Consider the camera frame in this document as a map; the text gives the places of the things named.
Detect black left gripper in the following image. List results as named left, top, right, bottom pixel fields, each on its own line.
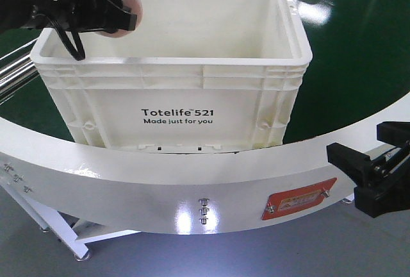
left=30, top=0, right=137, bottom=32

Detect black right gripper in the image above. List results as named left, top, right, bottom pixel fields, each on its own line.
left=326, top=121, right=410, bottom=218

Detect white plastic Totelife crate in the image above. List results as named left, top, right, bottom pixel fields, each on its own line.
left=31, top=0, right=312, bottom=153

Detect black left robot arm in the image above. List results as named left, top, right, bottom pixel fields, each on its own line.
left=1, top=0, right=142, bottom=37

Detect orange warning label plate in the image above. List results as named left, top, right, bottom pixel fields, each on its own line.
left=261, top=178, right=337, bottom=221

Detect white curved conveyor rim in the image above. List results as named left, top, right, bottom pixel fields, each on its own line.
left=1, top=96, right=409, bottom=234

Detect white conveyor support leg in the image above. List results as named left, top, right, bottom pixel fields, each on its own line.
left=1, top=178, right=137, bottom=262

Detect black cable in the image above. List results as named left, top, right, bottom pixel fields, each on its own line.
left=47, top=10, right=86, bottom=62

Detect chrome guide rail bars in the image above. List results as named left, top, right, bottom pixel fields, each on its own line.
left=1, top=38, right=38, bottom=103

